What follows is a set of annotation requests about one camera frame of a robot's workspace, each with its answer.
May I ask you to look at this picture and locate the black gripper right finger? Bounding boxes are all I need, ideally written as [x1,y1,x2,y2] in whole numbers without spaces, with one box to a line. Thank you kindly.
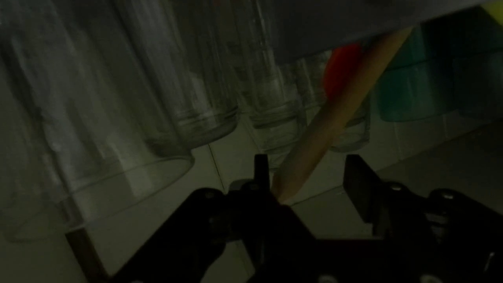
[342,155,433,243]

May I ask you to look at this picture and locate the red utensil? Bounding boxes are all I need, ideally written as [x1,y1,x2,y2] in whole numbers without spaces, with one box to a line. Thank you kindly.
[322,44,363,99]

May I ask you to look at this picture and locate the clear glass jar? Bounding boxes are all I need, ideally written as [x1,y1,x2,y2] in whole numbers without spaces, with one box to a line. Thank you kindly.
[218,0,306,153]

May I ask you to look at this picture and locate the teal plastic cup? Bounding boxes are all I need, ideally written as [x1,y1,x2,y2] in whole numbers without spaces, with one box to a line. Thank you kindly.
[375,24,454,123]

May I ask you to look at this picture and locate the wooden spoon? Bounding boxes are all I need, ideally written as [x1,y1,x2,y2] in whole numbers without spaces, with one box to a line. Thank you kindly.
[271,27,411,203]

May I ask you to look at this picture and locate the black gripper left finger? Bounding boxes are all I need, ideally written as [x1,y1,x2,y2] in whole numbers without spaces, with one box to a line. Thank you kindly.
[209,155,314,283]

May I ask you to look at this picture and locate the clear drinking glass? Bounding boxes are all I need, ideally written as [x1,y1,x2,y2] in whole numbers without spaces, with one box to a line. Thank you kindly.
[0,0,193,239]

